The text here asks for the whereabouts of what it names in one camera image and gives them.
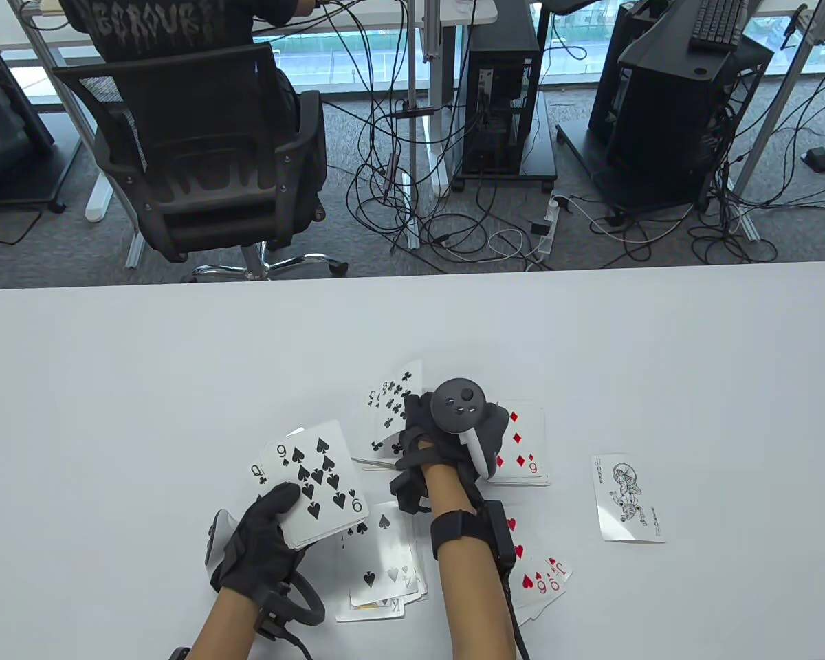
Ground black keyboard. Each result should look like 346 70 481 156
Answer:
689 0 750 52

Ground pile of hearts cards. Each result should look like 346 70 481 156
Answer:
502 509 573 626

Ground black rolling cabinet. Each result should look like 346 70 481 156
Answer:
0 41 69 214

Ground grey hand controller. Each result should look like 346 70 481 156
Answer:
206 509 325 626
432 378 509 479

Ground deck of playing cards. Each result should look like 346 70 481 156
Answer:
251 419 371 549

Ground aluminium desk frame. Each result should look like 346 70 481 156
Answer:
729 0 825 241

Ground black right forearm battery pack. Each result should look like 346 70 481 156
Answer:
481 500 518 571

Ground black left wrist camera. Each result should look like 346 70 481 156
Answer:
254 591 311 660

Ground person's right forearm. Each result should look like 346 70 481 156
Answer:
423 466 516 660

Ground single clubs playing card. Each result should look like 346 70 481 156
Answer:
368 359 424 458

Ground pile of diamonds cards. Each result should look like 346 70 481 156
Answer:
488 400 552 487

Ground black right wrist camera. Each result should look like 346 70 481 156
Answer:
390 473 432 515

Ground grey left hand controller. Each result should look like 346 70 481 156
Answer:
206 509 325 626

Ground black tower cart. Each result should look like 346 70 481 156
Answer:
452 93 559 193

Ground black computer tower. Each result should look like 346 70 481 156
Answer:
462 0 542 174

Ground white power strip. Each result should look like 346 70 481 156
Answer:
533 195 570 256

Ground tangle of black floor cables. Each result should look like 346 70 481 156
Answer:
346 0 558 265
687 69 825 265

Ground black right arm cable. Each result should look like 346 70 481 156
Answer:
498 564 531 660

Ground black mesh office chair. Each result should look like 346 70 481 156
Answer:
54 40 350 283

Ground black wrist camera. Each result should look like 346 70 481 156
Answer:
254 591 311 660
390 473 432 515

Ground black right wrist strap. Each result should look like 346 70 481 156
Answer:
431 510 485 559

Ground pile of spades cards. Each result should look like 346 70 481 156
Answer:
335 502 428 623

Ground joker playing card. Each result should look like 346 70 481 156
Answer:
591 454 666 544

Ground person's left forearm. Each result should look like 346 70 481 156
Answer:
189 588 259 660

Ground person's left hand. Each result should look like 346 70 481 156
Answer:
210 481 308 606

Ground pile of clubs cards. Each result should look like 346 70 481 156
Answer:
352 386 427 473

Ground white floor cable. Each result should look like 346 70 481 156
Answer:
487 229 545 263

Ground black equipment stand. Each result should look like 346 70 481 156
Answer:
588 0 774 214

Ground person's right hand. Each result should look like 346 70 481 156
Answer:
393 392 485 501

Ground grey right hand controller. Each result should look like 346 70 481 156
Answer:
432 378 509 479

